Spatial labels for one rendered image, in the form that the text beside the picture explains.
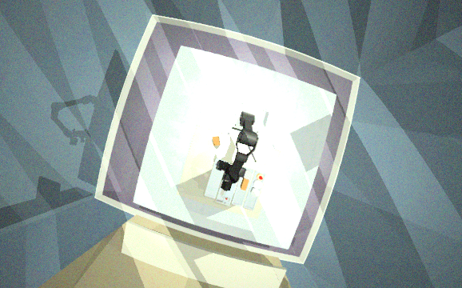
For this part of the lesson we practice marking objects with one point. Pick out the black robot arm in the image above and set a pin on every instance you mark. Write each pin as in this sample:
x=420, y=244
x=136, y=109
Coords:
x=247, y=137

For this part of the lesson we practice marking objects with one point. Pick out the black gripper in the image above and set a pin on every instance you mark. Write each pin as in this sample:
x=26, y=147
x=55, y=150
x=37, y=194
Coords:
x=221, y=165

